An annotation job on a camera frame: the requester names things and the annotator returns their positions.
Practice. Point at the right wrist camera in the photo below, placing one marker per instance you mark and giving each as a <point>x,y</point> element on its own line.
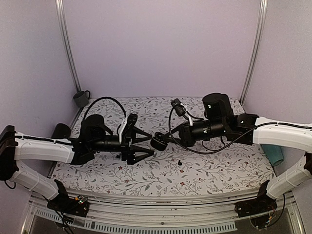
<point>181,110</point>

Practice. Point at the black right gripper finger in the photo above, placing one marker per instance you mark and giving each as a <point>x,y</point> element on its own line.
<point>174,129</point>
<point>170,139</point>

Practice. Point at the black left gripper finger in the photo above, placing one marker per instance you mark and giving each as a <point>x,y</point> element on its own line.
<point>138,135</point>
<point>138,154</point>

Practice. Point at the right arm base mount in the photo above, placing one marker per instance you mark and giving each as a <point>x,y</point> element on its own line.
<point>262,203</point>

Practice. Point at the right aluminium frame post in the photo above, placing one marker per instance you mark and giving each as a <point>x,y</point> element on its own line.
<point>256,47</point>

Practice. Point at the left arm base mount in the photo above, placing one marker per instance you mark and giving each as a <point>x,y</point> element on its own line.
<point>66,205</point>

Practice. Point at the aluminium frame post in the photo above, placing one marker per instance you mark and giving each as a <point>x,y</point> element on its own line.
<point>256,47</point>
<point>66,42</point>

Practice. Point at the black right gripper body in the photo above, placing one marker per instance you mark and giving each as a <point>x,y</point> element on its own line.
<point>189,140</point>

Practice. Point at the grey mug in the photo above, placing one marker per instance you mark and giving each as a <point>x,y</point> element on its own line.
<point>81,98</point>

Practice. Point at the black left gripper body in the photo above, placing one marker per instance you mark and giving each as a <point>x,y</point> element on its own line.
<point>125,151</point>

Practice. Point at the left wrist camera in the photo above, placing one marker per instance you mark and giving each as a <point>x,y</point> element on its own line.
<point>126,126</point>

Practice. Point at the front aluminium rail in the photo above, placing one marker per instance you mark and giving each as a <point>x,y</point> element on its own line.
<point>197,214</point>

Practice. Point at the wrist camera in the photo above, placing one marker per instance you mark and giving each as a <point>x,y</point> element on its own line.
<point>126,126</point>
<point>181,110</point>

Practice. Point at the floral patterned table mat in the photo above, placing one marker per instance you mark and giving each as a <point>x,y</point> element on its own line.
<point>208,169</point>

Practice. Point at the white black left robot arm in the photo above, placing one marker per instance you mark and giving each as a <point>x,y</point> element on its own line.
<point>94,137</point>

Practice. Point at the teal rolled towel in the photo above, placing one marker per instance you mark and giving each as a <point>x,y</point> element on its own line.
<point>273,153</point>

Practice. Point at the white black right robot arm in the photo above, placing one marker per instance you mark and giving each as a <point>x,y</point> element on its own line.
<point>220,121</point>

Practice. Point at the black cylinder object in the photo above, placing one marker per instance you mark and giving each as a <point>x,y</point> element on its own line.
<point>61,131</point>

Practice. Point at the left aluminium frame post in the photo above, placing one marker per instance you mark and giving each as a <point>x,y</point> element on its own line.
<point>66,42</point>

